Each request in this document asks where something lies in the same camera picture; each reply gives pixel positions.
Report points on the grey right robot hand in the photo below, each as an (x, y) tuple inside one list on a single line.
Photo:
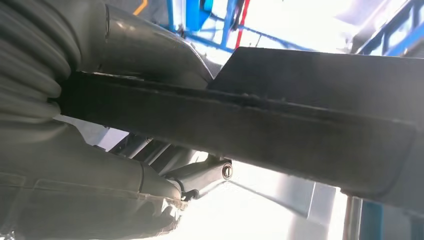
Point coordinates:
[(82, 192)]

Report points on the blue metal shelf rack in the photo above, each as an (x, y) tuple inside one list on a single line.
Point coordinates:
[(228, 23), (407, 36)]

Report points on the red bar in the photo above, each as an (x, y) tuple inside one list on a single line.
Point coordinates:
[(242, 20)]

